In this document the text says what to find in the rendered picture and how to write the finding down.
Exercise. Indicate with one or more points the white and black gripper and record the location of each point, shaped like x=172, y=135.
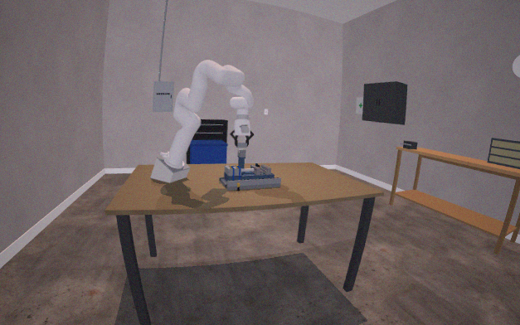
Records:
x=237, y=130

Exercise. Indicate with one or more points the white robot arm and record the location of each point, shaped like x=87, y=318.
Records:
x=193, y=101

